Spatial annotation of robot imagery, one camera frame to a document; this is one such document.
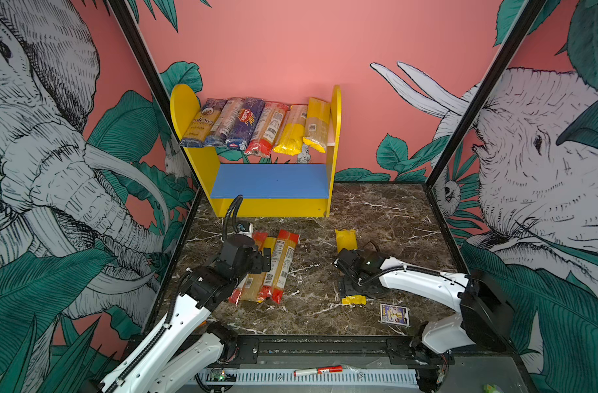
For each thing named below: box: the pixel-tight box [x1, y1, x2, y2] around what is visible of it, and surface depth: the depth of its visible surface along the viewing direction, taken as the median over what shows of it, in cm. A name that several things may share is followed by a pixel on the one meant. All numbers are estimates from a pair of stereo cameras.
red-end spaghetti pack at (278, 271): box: [257, 229, 300, 304], surface depth 90 cm
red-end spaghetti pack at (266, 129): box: [244, 101, 290, 159], surface depth 77 cm
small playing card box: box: [380, 303, 411, 327], surface depth 81 cm
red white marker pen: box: [293, 365, 344, 377], surface depth 72 cm
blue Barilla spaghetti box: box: [225, 97, 266, 151], surface depth 78 cm
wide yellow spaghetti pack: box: [302, 96, 331, 154], surface depth 78 cm
